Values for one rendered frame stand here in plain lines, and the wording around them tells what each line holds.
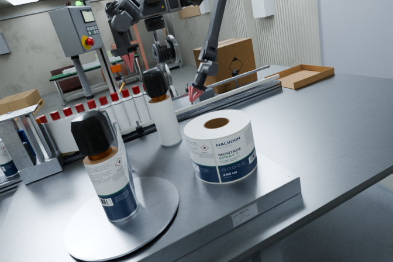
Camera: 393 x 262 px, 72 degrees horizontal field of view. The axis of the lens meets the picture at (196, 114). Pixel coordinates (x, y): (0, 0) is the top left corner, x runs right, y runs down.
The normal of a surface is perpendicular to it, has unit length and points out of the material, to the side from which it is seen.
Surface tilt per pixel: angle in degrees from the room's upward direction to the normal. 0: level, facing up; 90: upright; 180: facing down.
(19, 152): 90
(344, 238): 0
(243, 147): 90
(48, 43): 90
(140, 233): 0
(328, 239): 0
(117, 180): 90
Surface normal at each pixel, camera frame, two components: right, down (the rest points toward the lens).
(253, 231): -0.22, -0.91
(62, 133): -0.08, 0.37
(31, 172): 0.39, 0.24
